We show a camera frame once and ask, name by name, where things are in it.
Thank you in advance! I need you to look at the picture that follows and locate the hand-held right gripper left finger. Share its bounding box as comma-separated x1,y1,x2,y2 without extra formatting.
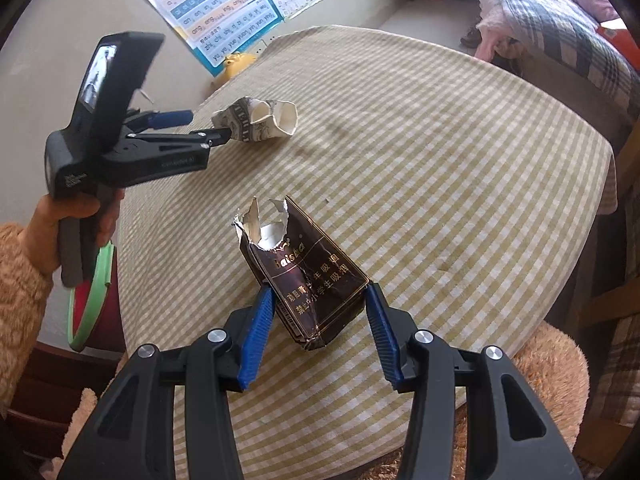
55,286,275,480

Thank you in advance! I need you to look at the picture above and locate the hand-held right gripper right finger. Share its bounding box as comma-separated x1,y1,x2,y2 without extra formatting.
365,282,586,480

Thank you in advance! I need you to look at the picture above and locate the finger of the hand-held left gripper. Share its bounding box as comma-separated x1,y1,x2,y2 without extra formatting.
122,126,234,149
125,109,194,133

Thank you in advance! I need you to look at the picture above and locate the brown cigarette pack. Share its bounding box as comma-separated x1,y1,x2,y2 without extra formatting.
231,195,372,351

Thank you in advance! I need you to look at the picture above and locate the green trash bin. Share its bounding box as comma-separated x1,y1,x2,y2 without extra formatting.
67,240,118,353

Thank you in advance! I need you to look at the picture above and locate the person's left forearm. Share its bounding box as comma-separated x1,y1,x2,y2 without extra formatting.
0,222,56,411

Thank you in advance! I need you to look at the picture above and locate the person's left hand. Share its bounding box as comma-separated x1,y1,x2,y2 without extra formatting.
31,190,123,273

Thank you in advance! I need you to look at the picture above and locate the yellow duck toy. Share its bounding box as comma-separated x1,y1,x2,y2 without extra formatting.
212,51,258,91

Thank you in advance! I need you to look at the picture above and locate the checked tablecloth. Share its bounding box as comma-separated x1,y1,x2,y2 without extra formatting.
117,25,618,480

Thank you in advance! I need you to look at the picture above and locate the dark wooden furniture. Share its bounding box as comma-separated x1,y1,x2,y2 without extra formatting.
7,340,126,461

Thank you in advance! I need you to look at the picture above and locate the wooden chair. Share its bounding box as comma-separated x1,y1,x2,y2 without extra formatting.
575,125,640,461

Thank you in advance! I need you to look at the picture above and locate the bed with plaid quilt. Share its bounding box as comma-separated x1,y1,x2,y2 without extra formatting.
475,0,640,126

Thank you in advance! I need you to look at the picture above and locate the orange book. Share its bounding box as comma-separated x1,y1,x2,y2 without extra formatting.
597,17,640,61

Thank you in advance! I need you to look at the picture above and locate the blue lettered wall poster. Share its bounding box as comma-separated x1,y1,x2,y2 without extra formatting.
114,0,285,78

